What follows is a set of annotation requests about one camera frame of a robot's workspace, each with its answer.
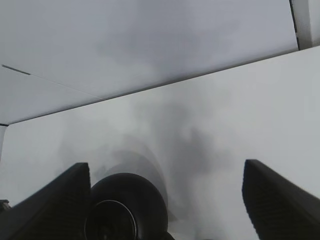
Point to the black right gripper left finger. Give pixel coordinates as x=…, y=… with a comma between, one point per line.
x=56, y=212

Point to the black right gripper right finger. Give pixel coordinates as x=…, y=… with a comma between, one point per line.
x=278, y=209

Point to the black teapot with handle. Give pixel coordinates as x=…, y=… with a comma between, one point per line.
x=126, y=206

